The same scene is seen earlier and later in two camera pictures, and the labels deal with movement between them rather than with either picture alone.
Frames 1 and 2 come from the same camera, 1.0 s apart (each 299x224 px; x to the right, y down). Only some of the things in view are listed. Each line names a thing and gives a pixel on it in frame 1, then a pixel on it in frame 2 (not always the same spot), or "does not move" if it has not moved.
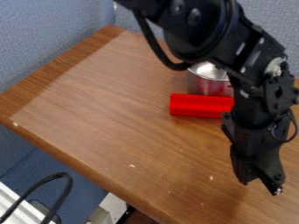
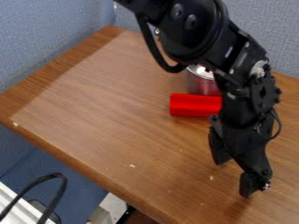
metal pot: (209, 80) does not move
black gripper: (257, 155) → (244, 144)
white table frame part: (109, 211) does not move
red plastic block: (197, 105) does not move
